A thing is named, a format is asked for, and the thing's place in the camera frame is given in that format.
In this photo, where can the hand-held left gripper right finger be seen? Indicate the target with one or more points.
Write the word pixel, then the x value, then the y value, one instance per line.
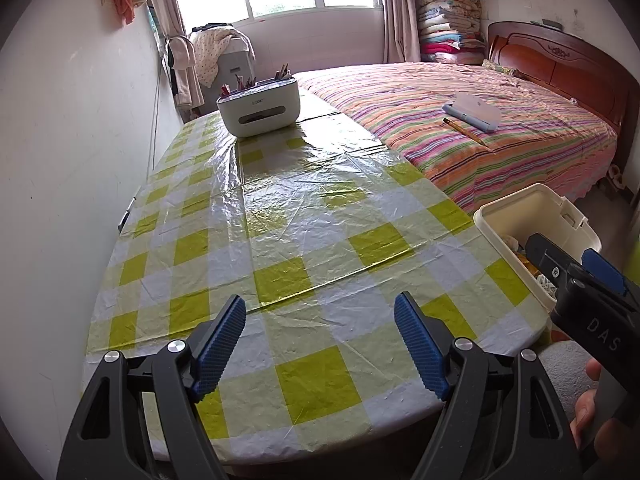
pixel 420 345

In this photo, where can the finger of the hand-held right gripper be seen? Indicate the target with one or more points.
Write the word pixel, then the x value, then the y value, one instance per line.
pixel 605 272
pixel 547 260

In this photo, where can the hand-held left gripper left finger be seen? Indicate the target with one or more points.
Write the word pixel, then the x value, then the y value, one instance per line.
pixel 220 347

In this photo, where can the beige plastic bin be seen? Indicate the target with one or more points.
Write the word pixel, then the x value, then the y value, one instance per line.
pixel 530 215

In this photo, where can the person's right hand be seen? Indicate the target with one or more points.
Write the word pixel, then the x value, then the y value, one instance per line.
pixel 587 420

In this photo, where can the grey fuzzy cloth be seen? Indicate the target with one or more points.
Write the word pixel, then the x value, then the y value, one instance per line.
pixel 562 375

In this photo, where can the pair of slippers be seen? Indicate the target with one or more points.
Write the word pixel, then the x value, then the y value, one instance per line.
pixel 615 177

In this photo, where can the yellow pencil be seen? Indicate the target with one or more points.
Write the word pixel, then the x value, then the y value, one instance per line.
pixel 465 132

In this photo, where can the yellow checkered tablecloth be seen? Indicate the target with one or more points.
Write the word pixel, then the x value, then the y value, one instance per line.
pixel 310 210

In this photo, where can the blue pencil case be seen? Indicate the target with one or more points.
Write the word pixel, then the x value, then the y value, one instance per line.
pixel 472 112

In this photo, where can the wooden headboard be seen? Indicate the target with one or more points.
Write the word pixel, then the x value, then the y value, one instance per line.
pixel 565 67

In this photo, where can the striped bed sheet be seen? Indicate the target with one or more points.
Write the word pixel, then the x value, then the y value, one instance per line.
pixel 425 105

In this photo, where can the floral pillow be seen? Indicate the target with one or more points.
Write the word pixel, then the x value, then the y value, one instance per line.
pixel 497 67

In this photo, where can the grey object on headboard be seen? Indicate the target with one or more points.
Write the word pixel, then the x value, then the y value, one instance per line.
pixel 545 24

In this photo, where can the white desk organizer box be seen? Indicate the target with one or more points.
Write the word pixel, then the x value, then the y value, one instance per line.
pixel 260 110

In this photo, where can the stack of folded quilts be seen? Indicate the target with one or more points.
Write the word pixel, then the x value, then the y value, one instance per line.
pixel 450 25

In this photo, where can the pens in organizer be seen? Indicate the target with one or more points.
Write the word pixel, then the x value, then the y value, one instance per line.
pixel 240 85

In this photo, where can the beige curtain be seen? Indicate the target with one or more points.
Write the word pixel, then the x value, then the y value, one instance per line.
pixel 400 25
pixel 167 0

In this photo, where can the white cabinet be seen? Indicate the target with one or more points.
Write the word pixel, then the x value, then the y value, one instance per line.
pixel 237 70

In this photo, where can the pink hanging garment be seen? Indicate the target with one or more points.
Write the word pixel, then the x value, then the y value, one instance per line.
pixel 182 70

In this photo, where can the pile of clothes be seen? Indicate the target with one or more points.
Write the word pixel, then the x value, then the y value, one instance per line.
pixel 212 52

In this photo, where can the wall socket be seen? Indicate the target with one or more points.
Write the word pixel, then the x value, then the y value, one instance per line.
pixel 126 215

